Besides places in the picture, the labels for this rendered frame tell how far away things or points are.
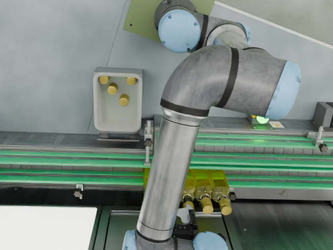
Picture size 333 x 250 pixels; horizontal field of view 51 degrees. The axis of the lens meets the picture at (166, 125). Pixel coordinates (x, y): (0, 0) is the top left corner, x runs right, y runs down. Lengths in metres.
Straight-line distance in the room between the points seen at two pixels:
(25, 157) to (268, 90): 0.94
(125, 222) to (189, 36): 0.66
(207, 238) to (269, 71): 0.37
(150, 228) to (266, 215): 0.79
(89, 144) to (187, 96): 0.78
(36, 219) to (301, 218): 0.97
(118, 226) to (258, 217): 0.53
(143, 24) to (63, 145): 0.53
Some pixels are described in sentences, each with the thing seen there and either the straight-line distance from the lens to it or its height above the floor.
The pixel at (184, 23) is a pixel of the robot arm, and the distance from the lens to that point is 1.01.
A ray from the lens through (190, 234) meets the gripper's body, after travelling 0.97.
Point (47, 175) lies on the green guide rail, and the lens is 1.36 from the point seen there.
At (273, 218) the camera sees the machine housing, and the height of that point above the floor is 0.98.
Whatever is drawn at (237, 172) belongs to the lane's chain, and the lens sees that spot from 1.40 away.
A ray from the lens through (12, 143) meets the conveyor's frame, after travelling 1.41.
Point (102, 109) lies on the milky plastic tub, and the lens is 1.37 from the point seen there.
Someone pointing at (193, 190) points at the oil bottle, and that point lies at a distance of 1.16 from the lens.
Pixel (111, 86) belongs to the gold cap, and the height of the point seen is 0.81.
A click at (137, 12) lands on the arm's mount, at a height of 0.81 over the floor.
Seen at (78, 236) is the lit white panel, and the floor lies 1.15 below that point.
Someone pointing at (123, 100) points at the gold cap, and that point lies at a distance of 1.31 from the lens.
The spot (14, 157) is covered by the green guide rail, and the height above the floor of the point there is 0.93.
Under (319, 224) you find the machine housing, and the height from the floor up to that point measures 1.02.
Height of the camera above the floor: 2.04
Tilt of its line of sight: 67 degrees down
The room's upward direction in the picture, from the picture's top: 174 degrees clockwise
